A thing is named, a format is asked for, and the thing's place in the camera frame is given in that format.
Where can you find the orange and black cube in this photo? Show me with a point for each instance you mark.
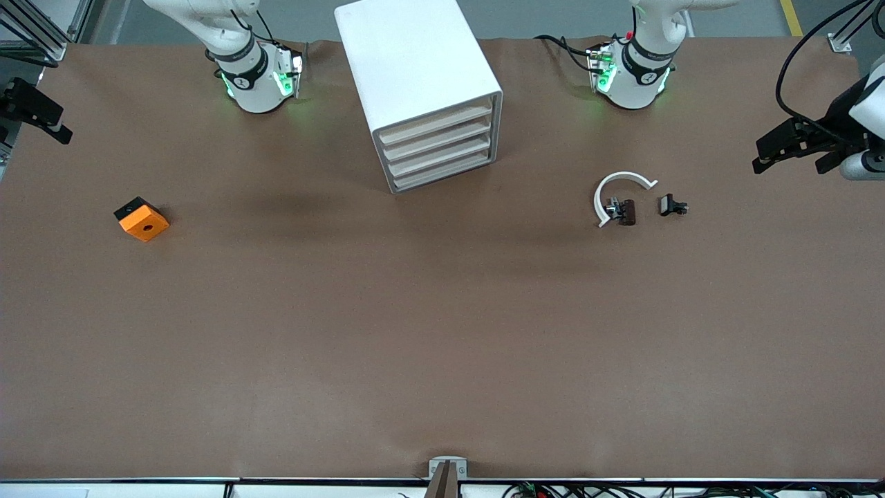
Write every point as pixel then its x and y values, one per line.
pixel 145 225

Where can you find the aluminium frame post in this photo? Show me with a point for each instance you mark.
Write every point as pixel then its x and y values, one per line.
pixel 840 43
pixel 55 50

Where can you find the brown table cover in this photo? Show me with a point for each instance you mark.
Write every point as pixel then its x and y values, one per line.
pixel 442 346

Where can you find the grey metal bracket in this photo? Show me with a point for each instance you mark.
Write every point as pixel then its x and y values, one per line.
pixel 433 469

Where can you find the brown cylinder part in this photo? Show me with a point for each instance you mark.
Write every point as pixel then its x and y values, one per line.
pixel 628 212

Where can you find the small black switch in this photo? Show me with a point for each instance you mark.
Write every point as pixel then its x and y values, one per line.
pixel 668 205

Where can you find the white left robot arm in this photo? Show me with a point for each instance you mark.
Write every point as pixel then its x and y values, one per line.
pixel 632 86

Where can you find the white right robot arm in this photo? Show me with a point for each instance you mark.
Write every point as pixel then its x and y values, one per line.
pixel 256 90

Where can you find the white curved pipe clamp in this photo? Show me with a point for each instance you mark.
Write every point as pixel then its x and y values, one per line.
pixel 626 175

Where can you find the chrome metal fitting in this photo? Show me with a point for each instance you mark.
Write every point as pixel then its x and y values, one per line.
pixel 612 207

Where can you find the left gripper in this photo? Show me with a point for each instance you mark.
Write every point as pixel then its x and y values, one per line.
pixel 835 115

